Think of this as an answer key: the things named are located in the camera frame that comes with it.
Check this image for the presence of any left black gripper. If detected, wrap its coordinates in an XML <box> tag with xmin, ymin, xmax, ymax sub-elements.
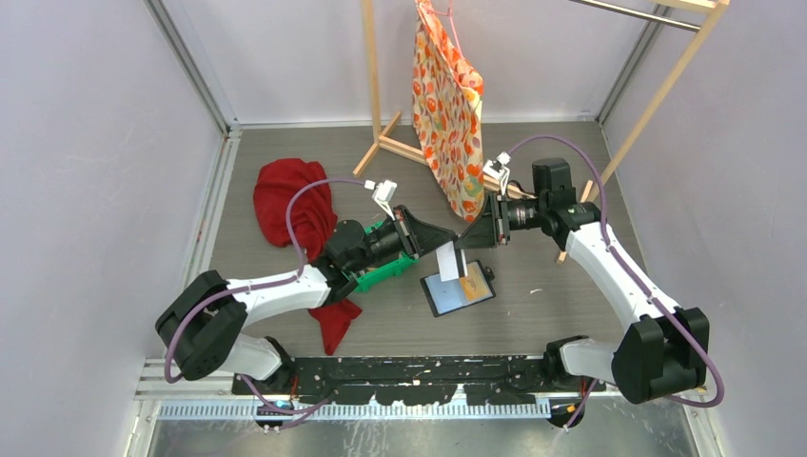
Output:
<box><xmin>348</xmin><ymin>205</ymin><xmax>454</xmax><ymax>274</ymax></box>

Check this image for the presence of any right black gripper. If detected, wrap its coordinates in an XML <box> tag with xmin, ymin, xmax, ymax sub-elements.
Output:
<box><xmin>455</xmin><ymin>191</ymin><xmax>547</xmax><ymax>250</ymax></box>

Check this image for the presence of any silver white credit card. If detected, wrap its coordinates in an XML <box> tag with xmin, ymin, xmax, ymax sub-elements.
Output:
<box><xmin>435</xmin><ymin>241</ymin><xmax>467</xmax><ymax>282</ymax></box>

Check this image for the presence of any orange patterned credit card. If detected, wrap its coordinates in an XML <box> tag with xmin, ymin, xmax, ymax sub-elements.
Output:
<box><xmin>459</xmin><ymin>275</ymin><xmax>495</xmax><ymax>304</ymax></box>

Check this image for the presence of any black card holder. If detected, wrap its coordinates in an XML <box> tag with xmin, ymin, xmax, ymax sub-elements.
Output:
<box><xmin>420</xmin><ymin>260</ymin><xmax>497</xmax><ymax>317</ymax></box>

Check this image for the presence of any green plastic bin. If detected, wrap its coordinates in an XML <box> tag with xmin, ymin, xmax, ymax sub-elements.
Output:
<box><xmin>344</xmin><ymin>226</ymin><xmax>419</xmax><ymax>292</ymax></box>

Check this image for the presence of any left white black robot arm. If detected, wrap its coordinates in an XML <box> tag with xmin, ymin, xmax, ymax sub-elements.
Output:
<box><xmin>155</xmin><ymin>206</ymin><xmax>458</xmax><ymax>394</ymax></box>

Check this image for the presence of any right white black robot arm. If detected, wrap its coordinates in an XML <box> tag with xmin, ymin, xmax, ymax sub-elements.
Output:
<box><xmin>455</xmin><ymin>158</ymin><xmax>710</xmax><ymax>404</ymax></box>

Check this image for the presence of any orange floral tote bag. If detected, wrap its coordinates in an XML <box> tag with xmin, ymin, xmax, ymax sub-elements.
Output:
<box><xmin>411</xmin><ymin>1</ymin><xmax>484</xmax><ymax>222</ymax></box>

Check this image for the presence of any red cloth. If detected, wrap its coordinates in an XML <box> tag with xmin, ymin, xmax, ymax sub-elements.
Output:
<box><xmin>251</xmin><ymin>157</ymin><xmax>364</xmax><ymax>357</ymax></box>

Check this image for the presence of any wooden clothes rack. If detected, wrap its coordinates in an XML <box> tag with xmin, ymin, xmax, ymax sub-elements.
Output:
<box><xmin>351</xmin><ymin>0</ymin><xmax>733</xmax><ymax>265</ymax></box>

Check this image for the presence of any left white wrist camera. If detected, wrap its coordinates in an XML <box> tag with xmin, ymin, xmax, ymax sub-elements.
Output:
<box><xmin>372</xmin><ymin>180</ymin><xmax>398</xmax><ymax>218</ymax></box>

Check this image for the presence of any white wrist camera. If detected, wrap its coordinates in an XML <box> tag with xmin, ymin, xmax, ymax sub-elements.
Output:
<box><xmin>482</xmin><ymin>151</ymin><xmax>511</xmax><ymax>196</ymax></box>
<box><xmin>372</xmin><ymin>180</ymin><xmax>398</xmax><ymax>218</ymax></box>

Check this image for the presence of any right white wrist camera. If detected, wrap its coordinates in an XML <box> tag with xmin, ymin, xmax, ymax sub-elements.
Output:
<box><xmin>482</xmin><ymin>151</ymin><xmax>511</xmax><ymax>196</ymax></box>

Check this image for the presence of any pink wire hanger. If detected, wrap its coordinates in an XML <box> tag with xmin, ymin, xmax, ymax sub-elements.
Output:
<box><xmin>419</xmin><ymin>0</ymin><xmax>464</xmax><ymax>57</ymax></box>

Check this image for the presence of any perforated metal rail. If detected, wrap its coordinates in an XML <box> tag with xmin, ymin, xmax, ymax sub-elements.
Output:
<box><xmin>155</xmin><ymin>398</ymin><xmax>551</xmax><ymax>421</ymax></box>

